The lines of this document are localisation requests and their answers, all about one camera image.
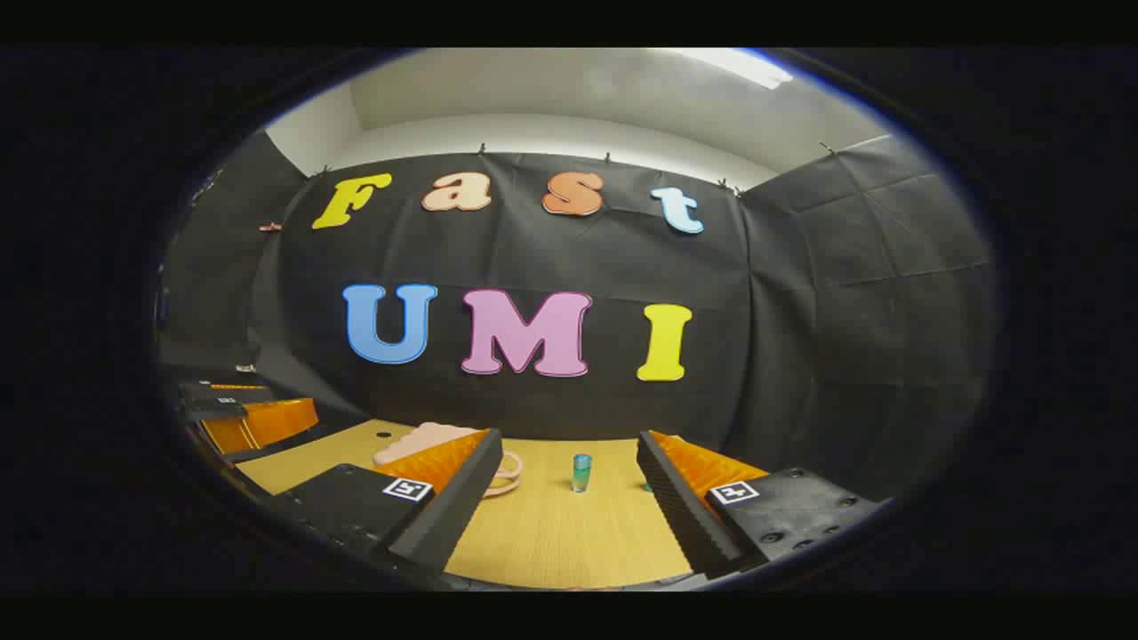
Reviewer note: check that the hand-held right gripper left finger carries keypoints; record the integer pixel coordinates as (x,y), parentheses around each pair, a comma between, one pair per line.
(462,507)

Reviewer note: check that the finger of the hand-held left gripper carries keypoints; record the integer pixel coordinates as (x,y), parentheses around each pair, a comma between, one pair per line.
(200,389)
(267,425)

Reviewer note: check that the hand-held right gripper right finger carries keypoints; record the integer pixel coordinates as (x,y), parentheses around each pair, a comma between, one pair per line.
(680,511)

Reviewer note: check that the pink suitcase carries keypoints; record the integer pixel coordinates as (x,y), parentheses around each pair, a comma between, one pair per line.
(418,440)

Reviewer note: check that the blue green skincare bottle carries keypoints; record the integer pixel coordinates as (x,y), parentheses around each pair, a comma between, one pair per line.
(581,473)

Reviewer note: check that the black backdrop cloth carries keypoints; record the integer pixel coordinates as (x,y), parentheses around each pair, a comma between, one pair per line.
(622,267)

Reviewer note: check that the ceiling light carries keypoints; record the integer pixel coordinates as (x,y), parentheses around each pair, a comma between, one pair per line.
(738,67)

